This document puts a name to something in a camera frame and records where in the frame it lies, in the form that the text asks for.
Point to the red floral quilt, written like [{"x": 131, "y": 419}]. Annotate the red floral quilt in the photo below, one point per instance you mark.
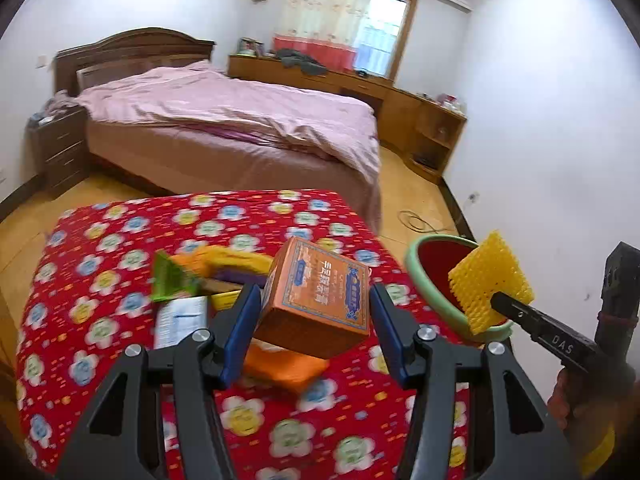
[{"x": 91, "y": 298}]

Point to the green red trash bin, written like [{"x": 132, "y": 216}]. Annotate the green red trash bin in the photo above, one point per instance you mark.
[{"x": 428, "y": 261}]

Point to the dark wooden nightstand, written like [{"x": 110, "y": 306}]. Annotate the dark wooden nightstand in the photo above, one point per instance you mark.
[{"x": 60, "y": 149}]

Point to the brown wooden bed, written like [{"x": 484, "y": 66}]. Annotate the brown wooden bed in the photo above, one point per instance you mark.
[{"x": 181, "y": 159}]

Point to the pink bed duvet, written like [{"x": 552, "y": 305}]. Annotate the pink bed duvet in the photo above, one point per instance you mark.
[{"x": 198, "y": 96}]

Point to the green snack packet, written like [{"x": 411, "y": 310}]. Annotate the green snack packet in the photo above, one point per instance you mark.
[{"x": 171, "y": 281}]

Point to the cream red curtain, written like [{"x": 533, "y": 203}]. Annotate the cream red curtain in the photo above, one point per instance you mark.
[{"x": 325, "y": 30}]

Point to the white medicine box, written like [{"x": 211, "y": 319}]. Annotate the white medicine box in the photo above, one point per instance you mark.
[{"x": 179, "y": 318}]

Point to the orange plastic bag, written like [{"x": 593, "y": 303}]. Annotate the orange plastic bag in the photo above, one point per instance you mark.
[{"x": 284, "y": 368}]

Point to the long wooden desk cabinet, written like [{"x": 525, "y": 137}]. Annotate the long wooden desk cabinet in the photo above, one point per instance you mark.
[{"x": 422, "y": 132}]

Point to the yellow spiky sponge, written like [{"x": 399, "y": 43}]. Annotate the yellow spiky sponge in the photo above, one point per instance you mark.
[{"x": 491, "y": 267}]

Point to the window with bars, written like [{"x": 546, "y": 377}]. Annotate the window with bars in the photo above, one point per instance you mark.
[{"x": 382, "y": 36}]

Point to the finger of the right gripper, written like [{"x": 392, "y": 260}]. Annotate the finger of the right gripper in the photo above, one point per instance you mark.
[{"x": 573, "y": 349}]

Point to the grey clothes on desk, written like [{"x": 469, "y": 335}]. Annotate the grey clothes on desk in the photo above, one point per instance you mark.
[{"x": 308, "y": 65}]

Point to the orange cardboard box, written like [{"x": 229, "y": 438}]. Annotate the orange cardboard box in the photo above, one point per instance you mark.
[{"x": 314, "y": 302}]

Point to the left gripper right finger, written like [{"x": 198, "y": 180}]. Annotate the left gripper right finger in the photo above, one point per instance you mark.
[{"x": 511, "y": 433}]

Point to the right hand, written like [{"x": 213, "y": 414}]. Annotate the right hand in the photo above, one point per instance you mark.
[{"x": 603, "y": 433}]

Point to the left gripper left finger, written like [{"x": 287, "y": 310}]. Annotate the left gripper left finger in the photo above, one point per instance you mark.
[{"x": 120, "y": 434}]

